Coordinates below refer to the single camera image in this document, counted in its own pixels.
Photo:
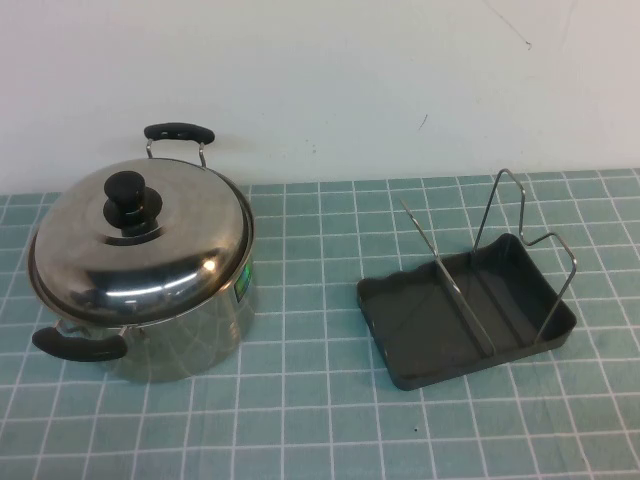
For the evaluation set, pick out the steel pot lid black knob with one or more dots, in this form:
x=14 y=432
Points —
x=150 y=260

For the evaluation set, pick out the teal grid tablecloth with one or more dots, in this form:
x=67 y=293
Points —
x=300 y=425

